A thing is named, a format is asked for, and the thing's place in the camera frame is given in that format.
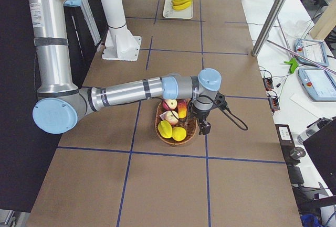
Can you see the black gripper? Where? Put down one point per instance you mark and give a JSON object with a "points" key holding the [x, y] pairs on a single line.
{"points": [[201, 114]]}

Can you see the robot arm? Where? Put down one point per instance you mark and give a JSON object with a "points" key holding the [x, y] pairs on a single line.
{"points": [[63, 100]]}

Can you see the brown wicker basket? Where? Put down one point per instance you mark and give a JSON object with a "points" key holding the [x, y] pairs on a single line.
{"points": [[190, 126]]}

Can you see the orange yellow mango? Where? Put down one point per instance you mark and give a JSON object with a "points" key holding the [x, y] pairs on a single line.
{"points": [[182, 108]]}

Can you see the pale peach apple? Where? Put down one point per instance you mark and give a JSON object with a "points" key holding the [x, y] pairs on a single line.
{"points": [[172, 117]]}

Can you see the red yellow apple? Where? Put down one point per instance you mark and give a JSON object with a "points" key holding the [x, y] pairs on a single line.
{"points": [[169, 104]]}

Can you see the yellow starfruit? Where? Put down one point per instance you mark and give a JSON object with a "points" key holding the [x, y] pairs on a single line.
{"points": [[165, 129]]}

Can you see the green reacher grabber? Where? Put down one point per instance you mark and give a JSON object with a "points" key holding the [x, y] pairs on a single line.
{"points": [[293, 65]]}

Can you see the white bear tray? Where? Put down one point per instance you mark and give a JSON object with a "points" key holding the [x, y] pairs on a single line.
{"points": [[182, 11]]}

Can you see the teach pendant near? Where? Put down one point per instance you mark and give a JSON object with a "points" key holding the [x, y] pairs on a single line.
{"points": [[318, 84]]}

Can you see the teach pendant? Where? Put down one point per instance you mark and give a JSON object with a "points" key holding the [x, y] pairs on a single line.
{"points": [[313, 50], [318, 84]]}

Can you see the teach pendant far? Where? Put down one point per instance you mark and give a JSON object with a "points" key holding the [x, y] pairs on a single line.
{"points": [[313, 50]]}

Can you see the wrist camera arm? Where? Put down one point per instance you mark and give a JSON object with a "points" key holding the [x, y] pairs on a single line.
{"points": [[220, 101]]}

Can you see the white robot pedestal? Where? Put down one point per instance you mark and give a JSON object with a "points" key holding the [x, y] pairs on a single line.
{"points": [[120, 44]]}

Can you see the aluminium frame post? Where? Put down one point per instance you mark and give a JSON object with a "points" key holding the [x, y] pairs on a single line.
{"points": [[273, 14]]}

